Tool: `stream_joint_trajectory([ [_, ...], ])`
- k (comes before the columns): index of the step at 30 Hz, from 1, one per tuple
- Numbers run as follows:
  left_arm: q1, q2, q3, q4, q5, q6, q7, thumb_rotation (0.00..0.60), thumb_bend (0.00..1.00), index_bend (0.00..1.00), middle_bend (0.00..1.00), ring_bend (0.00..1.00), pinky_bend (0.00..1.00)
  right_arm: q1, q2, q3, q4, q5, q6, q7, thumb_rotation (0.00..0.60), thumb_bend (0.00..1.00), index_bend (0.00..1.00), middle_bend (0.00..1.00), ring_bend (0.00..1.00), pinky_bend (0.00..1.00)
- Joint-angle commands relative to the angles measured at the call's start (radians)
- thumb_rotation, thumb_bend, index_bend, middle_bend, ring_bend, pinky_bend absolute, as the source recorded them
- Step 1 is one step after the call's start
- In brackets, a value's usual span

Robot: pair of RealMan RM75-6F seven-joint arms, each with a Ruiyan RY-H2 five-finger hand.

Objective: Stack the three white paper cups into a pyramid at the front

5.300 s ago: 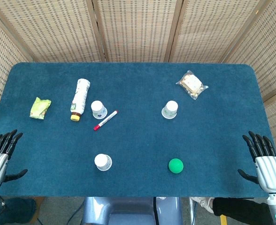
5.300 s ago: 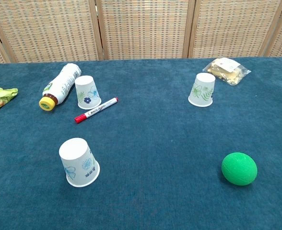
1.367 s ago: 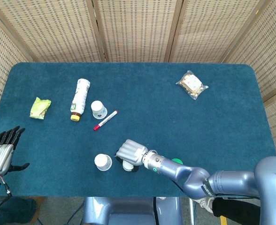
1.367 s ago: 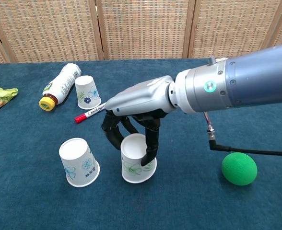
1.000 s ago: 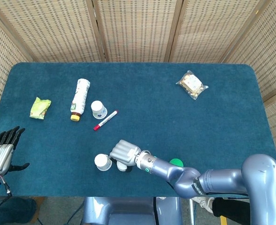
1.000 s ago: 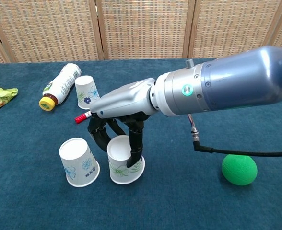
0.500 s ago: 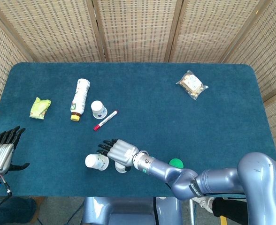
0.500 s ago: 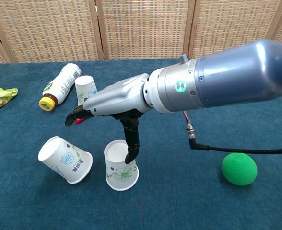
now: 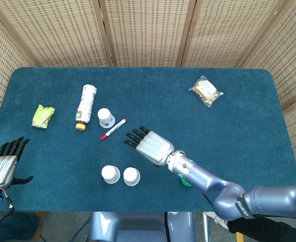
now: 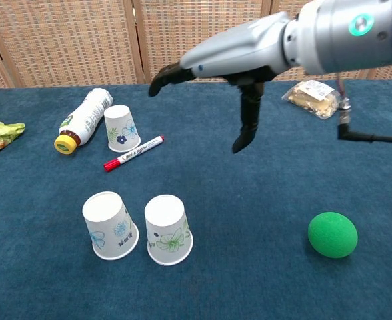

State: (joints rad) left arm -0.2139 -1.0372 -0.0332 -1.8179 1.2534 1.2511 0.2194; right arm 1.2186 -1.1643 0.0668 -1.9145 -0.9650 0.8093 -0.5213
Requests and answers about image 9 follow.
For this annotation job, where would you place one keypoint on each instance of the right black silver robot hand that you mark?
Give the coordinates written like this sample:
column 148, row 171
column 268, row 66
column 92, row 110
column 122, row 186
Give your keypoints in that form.
column 155, row 148

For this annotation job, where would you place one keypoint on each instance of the white cup green flower print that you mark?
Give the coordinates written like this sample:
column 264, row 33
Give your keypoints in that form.
column 131, row 176

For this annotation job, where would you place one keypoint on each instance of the white cup blue flower print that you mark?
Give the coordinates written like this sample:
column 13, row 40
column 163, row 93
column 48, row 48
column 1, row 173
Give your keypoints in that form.
column 105, row 116

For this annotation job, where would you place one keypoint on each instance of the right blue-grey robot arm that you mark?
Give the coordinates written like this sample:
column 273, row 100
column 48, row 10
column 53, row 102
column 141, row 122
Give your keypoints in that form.
column 226, row 189

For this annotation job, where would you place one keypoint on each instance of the white marker red cap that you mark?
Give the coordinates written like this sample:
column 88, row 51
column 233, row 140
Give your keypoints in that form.
column 114, row 129

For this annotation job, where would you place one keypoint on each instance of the green foam ball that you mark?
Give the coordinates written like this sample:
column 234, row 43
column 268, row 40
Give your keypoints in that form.
column 186, row 183

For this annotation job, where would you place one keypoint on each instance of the white cup pale flower text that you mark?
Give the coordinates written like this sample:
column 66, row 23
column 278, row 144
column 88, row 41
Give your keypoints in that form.
column 110, row 174

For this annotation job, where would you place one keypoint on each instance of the dark blue fabric bundle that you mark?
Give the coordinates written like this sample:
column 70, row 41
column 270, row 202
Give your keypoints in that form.
column 14, row 227

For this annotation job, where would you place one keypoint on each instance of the blue felt table cover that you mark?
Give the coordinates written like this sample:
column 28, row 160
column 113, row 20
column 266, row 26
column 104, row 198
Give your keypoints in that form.
column 213, row 121

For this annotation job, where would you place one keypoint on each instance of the green crumpled snack packet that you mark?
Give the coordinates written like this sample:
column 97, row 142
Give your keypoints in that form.
column 43, row 116

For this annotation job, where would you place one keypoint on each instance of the clear bag of biscuits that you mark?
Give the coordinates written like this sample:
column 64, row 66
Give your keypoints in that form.
column 206, row 90

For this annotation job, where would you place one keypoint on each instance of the blue-grey robot torso base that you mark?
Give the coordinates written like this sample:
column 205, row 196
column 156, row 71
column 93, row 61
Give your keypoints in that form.
column 138, row 227

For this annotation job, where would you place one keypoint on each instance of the white bottle yellow cap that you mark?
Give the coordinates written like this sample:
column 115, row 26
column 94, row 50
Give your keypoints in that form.
column 86, row 104

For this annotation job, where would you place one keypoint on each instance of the white metal table leg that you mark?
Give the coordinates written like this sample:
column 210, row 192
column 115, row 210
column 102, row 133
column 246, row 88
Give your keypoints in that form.
column 205, row 228

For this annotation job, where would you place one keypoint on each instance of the white shoe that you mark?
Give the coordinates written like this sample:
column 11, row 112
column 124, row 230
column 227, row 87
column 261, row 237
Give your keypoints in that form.
column 219, row 221

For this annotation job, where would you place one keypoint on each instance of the black trouser leg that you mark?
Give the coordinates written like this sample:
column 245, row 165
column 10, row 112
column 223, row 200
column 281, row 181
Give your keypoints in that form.
column 263, row 230

